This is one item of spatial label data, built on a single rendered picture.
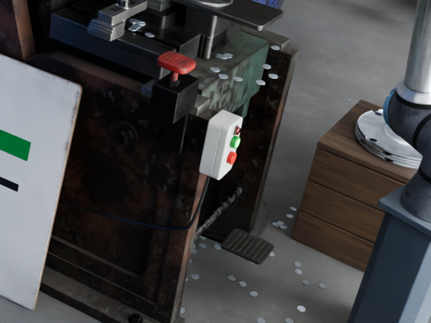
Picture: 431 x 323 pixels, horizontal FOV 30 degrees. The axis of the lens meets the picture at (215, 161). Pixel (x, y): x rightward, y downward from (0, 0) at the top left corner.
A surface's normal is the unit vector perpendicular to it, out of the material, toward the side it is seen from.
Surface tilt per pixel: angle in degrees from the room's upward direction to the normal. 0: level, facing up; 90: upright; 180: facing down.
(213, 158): 90
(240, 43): 0
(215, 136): 90
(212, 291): 0
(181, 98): 90
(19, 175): 78
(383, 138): 0
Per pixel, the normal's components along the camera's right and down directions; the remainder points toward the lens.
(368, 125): 0.18, -0.84
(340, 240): -0.47, 0.38
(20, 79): -0.37, 0.22
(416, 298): 0.05, 0.52
